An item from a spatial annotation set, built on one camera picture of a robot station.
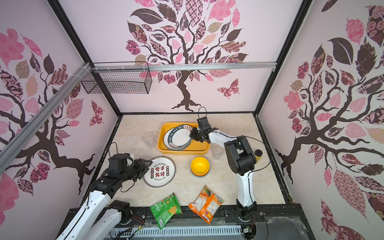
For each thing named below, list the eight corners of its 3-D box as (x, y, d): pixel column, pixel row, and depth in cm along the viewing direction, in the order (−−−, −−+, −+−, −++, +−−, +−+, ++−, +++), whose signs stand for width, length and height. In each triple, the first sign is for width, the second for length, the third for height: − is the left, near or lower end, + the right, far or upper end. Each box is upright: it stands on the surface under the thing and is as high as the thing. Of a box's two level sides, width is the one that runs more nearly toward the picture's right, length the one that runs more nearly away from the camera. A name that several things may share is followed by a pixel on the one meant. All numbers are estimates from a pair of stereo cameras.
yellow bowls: (190, 178, 87) (190, 174, 83) (191, 161, 95) (190, 156, 90) (209, 178, 87) (210, 174, 83) (208, 161, 95) (209, 156, 90)
